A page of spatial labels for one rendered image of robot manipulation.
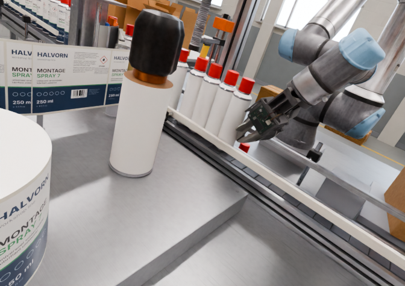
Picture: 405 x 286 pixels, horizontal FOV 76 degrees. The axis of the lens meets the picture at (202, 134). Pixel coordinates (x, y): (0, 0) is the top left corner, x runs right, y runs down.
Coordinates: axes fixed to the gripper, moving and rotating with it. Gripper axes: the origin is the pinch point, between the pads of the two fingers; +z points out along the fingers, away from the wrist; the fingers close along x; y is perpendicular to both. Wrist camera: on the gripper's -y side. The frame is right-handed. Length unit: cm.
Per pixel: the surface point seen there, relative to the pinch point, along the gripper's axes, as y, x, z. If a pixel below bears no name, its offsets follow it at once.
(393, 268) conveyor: 3.5, 37.8, -15.4
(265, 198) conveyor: 5.9, 15.9, -0.4
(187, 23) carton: -117, -125, 58
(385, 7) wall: -536, -124, -70
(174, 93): 2.1, -22.8, 10.9
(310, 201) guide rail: 4.6, 20.6, -8.9
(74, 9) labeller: 16, -61, 18
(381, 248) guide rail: 4.6, 33.4, -16.1
